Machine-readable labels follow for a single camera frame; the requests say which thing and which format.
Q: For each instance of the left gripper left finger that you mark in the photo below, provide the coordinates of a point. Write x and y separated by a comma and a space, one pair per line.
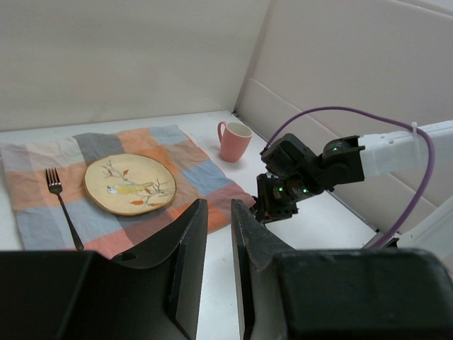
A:
161, 296

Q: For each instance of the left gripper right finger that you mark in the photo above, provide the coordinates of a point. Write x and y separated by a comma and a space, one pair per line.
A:
259, 297

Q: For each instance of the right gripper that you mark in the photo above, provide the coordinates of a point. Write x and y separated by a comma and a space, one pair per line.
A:
272, 203

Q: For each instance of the pink mug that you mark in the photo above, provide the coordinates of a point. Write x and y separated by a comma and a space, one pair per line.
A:
234, 139

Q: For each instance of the bird pattern plate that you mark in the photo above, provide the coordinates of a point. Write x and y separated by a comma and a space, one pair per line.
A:
129, 184

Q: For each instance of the checkered cloth placemat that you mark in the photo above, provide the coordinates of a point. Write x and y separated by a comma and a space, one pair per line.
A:
41, 221

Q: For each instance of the black fork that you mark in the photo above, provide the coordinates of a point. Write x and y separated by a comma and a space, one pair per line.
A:
54, 185

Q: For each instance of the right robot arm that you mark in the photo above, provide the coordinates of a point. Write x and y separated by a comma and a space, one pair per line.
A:
294, 173

